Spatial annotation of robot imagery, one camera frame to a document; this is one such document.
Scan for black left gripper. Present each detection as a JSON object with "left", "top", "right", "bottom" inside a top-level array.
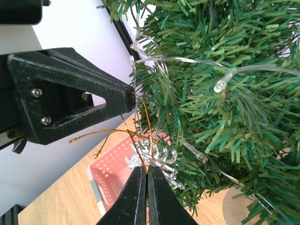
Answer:
[{"left": 0, "top": 48, "right": 135, "bottom": 150}]

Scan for small green christmas tree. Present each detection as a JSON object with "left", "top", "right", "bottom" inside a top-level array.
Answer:
[{"left": 97, "top": 0, "right": 300, "bottom": 225}]

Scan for silver glitter star ornament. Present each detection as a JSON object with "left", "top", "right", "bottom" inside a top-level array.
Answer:
[{"left": 68, "top": 91, "right": 186, "bottom": 190}]

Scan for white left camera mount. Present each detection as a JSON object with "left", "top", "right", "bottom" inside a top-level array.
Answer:
[{"left": 0, "top": 25, "right": 43, "bottom": 54}]

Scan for clear led string lights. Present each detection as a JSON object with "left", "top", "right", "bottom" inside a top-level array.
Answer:
[{"left": 128, "top": 4, "right": 300, "bottom": 216}]

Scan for round wooden tree base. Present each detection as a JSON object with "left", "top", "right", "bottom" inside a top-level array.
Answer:
[{"left": 222, "top": 187, "right": 268, "bottom": 225}]

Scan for black front frame rail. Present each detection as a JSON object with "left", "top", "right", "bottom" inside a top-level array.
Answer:
[{"left": 0, "top": 204, "right": 26, "bottom": 225}]

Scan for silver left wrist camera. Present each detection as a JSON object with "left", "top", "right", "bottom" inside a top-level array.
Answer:
[{"left": 0, "top": 0, "right": 52, "bottom": 25}]

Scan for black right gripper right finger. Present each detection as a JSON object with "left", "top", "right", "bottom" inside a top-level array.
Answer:
[{"left": 148, "top": 166, "right": 197, "bottom": 225}]

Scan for pink perforated plastic basket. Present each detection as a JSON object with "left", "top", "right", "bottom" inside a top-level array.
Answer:
[{"left": 87, "top": 136, "right": 142, "bottom": 215}]

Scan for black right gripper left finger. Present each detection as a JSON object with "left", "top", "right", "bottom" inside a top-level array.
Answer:
[{"left": 97, "top": 167, "right": 147, "bottom": 225}]

